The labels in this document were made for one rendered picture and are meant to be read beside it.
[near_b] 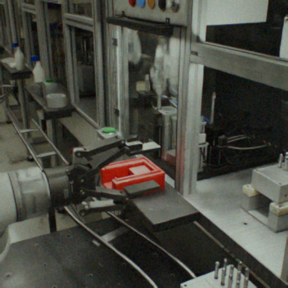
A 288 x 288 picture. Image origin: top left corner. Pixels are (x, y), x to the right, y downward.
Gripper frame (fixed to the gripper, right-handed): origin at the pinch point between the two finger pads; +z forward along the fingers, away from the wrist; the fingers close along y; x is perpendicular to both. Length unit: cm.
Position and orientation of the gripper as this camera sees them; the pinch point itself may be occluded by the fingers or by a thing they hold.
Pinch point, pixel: (145, 168)
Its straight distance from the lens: 80.3
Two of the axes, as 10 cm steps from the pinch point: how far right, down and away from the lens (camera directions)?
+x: -4.5, -3.5, 8.2
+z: 9.0, -1.7, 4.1
